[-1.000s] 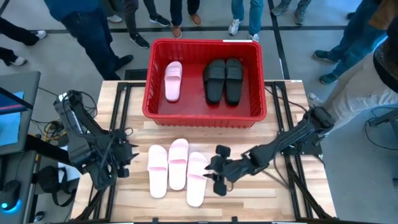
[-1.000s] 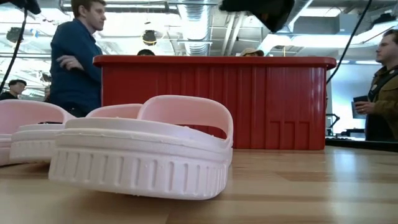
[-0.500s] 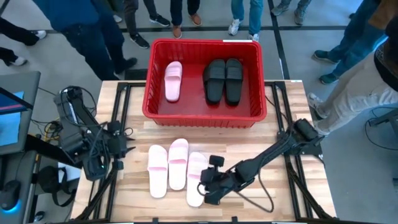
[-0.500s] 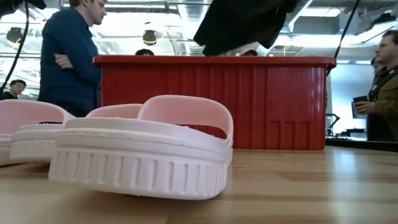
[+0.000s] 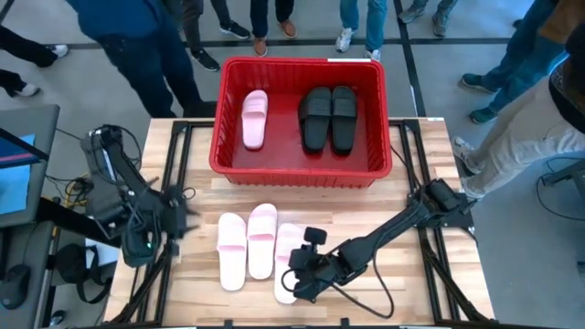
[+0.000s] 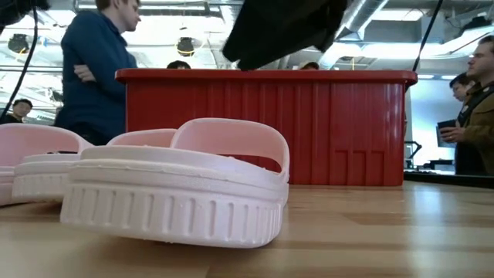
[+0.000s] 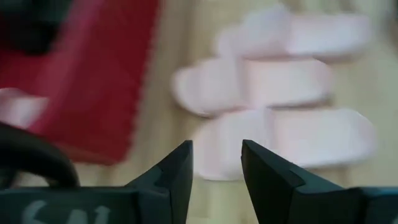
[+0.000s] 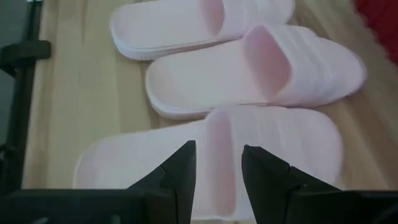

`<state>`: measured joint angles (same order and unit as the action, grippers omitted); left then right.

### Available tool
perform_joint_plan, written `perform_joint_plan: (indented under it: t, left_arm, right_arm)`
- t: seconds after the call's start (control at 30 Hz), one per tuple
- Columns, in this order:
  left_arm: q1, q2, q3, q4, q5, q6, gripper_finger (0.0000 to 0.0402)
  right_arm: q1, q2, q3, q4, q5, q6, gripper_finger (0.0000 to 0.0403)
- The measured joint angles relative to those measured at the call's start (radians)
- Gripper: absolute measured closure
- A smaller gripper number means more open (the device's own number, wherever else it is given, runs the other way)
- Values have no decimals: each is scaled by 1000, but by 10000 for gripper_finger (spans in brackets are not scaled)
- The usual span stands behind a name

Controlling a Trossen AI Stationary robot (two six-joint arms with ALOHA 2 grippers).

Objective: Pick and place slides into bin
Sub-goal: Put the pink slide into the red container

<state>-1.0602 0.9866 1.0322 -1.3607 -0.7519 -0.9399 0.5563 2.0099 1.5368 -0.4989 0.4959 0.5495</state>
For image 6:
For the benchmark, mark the pink rubber slide sandal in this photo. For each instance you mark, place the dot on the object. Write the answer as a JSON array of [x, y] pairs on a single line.
[[4, 189], [146, 138], [42, 181], [173, 208]]

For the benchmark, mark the black rubber slide sandal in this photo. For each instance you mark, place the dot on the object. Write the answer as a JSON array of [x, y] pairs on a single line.
[[285, 31]]

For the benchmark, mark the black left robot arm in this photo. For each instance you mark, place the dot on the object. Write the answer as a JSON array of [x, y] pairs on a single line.
[[19, 7]]

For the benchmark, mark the red plastic bin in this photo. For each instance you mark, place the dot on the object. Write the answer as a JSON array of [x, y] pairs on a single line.
[[251, 116]]

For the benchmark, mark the black ceiling spotlight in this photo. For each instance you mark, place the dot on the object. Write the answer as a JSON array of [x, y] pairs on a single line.
[[185, 46], [18, 43]]

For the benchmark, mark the black phone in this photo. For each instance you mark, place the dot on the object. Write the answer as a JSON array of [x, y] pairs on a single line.
[[445, 133]]

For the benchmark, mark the smooth silver ventilation duct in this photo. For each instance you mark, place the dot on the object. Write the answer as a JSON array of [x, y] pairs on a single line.
[[366, 11]]

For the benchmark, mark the grey rectangular air duct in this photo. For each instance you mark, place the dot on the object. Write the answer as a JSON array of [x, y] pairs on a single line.
[[393, 31]]

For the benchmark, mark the black aluminium frame rail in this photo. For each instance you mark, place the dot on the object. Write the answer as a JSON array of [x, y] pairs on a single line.
[[447, 179]]

